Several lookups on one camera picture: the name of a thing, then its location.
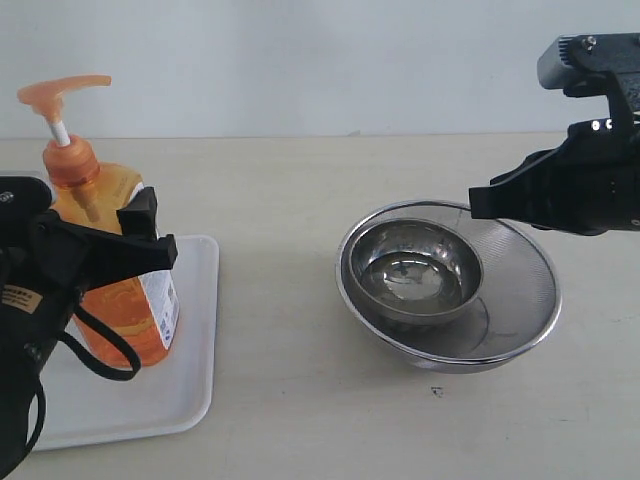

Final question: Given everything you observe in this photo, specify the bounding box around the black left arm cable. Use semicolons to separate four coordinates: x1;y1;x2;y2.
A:
0;287;143;480

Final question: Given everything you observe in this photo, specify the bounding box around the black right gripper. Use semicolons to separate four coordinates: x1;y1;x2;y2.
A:
468;72;639;236

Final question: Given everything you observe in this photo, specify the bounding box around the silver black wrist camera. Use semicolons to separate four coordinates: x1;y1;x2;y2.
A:
537;32;639;98
1;172;56;247

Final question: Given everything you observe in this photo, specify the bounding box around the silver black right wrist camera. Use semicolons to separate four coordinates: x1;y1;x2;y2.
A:
537;32;639;98

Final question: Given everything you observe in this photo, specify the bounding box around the orange soap pump bottle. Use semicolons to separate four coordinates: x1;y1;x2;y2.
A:
17;74;180;366

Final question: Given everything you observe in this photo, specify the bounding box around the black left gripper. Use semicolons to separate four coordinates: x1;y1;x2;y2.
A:
1;186;178;294

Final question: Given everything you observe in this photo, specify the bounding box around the white rectangular plastic tray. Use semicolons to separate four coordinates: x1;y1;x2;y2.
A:
35;235;219;451

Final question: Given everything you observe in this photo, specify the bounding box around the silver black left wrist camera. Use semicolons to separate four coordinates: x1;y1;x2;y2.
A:
1;172;56;247

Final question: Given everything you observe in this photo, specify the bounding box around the steel mesh strainer basket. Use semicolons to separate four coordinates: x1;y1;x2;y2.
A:
335;200;562;374

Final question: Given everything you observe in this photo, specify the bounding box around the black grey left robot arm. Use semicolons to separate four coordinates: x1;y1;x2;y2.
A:
1;187;178;477

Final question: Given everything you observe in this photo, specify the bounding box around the small stainless steel bowl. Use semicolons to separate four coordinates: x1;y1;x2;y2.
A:
342;217;484;327

